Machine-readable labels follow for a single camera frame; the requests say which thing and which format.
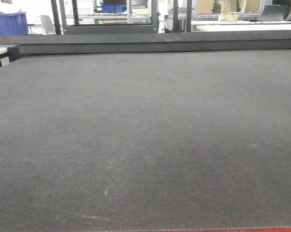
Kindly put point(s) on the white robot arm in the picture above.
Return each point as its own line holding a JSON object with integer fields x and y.
{"x": 162, "y": 10}

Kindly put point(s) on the black textured mat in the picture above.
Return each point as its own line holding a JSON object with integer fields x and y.
{"x": 146, "y": 142}

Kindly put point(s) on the grey chair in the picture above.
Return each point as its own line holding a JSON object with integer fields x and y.
{"x": 47, "y": 25}

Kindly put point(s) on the grey laptop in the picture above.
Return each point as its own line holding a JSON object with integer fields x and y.
{"x": 274, "y": 12}

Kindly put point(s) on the white background table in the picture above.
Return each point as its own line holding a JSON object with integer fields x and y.
{"x": 215, "y": 26}

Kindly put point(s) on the blue plastic crate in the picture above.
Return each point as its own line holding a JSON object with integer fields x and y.
{"x": 13, "y": 23}

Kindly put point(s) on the black metal frame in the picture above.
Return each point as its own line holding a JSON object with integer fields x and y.
{"x": 72, "y": 17}

